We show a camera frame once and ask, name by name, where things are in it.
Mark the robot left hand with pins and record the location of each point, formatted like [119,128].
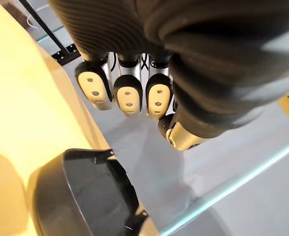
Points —
[208,49]

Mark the yellow shelf board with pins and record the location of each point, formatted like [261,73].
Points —
[23,86]

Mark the teal floor tape line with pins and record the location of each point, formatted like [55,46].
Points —
[233,189]

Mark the black stand pole with base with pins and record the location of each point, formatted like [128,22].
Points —
[48,29]

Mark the black plastic housing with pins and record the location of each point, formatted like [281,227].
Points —
[97,191]

